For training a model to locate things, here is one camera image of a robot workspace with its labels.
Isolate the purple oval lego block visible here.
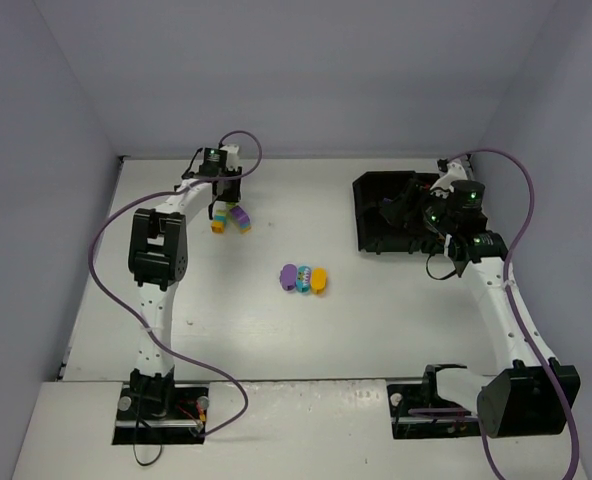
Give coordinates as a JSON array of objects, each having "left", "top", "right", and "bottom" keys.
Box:
[{"left": 279, "top": 263, "right": 298, "bottom": 291}]

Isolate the orange oval lego block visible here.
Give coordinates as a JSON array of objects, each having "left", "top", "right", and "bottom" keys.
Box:
[{"left": 310, "top": 267, "right": 328, "bottom": 295}]

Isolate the teal oval face lego block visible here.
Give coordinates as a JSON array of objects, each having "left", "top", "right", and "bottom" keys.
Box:
[{"left": 295, "top": 265, "right": 312, "bottom": 293}]

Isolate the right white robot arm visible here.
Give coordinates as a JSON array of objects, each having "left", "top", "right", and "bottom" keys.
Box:
[{"left": 380, "top": 175, "right": 580, "bottom": 438}]

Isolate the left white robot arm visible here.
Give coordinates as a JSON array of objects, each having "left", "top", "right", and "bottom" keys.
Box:
[{"left": 128, "top": 144, "right": 243, "bottom": 418}]

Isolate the black compartment sorting tray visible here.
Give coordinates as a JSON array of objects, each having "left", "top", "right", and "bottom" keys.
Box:
[{"left": 350, "top": 170, "right": 487, "bottom": 255}]

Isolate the purple blue orange lego stack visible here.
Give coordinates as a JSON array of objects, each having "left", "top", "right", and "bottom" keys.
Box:
[{"left": 228, "top": 204, "right": 251, "bottom": 233}]

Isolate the green blue orange lego stack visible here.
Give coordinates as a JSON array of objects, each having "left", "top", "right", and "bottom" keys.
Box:
[{"left": 211, "top": 204, "right": 228, "bottom": 234}]

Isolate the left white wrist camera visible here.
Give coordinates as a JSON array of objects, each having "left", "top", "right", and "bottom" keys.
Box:
[{"left": 221, "top": 143, "right": 240, "bottom": 170}]

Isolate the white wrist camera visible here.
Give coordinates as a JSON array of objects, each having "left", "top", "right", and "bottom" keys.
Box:
[
  {"left": 221, "top": 143, "right": 240, "bottom": 170},
  {"left": 430, "top": 157, "right": 470, "bottom": 195}
]

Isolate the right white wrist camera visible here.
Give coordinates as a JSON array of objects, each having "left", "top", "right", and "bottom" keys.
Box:
[{"left": 430, "top": 157, "right": 470, "bottom": 195}]

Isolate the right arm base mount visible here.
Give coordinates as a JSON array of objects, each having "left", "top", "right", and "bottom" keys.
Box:
[{"left": 386, "top": 364, "right": 480, "bottom": 440}]

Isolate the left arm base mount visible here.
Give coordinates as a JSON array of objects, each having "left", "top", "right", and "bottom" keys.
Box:
[{"left": 112, "top": 384, "right": 210, "bottom": 446}]

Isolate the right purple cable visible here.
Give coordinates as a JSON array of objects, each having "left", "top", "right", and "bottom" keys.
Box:
[{"left": 408, "top": 148, "right": 580, "bottom": 480}]

